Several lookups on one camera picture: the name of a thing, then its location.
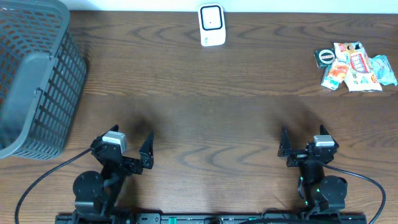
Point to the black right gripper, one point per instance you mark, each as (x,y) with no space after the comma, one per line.
(298,155)

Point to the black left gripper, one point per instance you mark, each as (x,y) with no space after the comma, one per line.
(125,160)

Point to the orange tissue pack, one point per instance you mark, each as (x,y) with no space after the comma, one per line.
(337,71)

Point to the black healing ointment box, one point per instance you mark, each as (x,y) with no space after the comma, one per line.
(324,57)

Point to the cream wipes pack blue edges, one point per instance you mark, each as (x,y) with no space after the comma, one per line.
(360,75)

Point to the green soft wipes pack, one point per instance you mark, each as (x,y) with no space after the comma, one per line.
(383,70)

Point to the teal white Kleenex tissue pack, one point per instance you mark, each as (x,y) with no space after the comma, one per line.
(330,82)

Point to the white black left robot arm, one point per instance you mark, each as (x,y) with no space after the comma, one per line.
(97,192)

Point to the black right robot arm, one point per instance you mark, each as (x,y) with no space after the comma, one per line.
(323,194)

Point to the white barcode scanner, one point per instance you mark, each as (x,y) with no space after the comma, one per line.
(212,25)

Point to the grey plastic mesh basket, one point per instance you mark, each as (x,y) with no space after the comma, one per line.
(42,78)

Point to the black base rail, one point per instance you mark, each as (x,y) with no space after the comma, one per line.
(156,218)

